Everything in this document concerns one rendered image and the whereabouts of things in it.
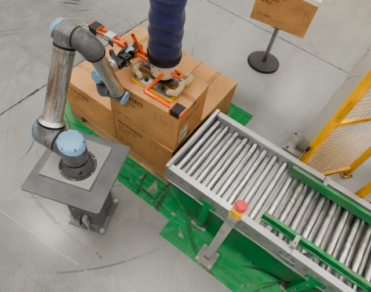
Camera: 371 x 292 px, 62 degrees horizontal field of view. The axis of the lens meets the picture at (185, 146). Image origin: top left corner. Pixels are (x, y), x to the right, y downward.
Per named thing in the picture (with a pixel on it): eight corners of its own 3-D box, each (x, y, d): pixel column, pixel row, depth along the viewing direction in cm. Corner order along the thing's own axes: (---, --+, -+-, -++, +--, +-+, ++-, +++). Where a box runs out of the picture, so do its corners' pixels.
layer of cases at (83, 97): (228, 110, 317) (237, 82, 284) (168, 177, 267) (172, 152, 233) (138, 56, 347) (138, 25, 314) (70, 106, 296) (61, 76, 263)
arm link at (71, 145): (76, 171, 180) (71, 155, 165) (54, 157, 183) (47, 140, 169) (94, 153, 188) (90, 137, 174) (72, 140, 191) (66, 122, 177)
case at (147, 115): (200, 119, 255) (209, 84, 221) (174, 152, 234) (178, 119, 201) (142, 86, 268) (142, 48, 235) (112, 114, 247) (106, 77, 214)
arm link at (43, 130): (48, 156, 178) (71, 26, 142) (25, 141, 181) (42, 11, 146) (67, 147, 191) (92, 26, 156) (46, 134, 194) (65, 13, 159)
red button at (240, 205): (248, 207, 166) (250, 204, 162) (242, 216, 162) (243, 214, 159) (237, 199, 167) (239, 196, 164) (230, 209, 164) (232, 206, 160)
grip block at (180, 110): (186, 113, 191) (188, 107, 187) (179, 121, 187) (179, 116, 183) (175, 106, 193) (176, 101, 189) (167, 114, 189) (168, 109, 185)
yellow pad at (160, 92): (178, 95, 213) (179, 90, 208) (170, 103, 207) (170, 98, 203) (139, 72, 221) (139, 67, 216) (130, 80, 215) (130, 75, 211)
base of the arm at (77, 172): (83, 182, 187) (80, 174, 179) (55, 171, 189) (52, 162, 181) (99, 159, 198) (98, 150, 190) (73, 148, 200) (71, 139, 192)
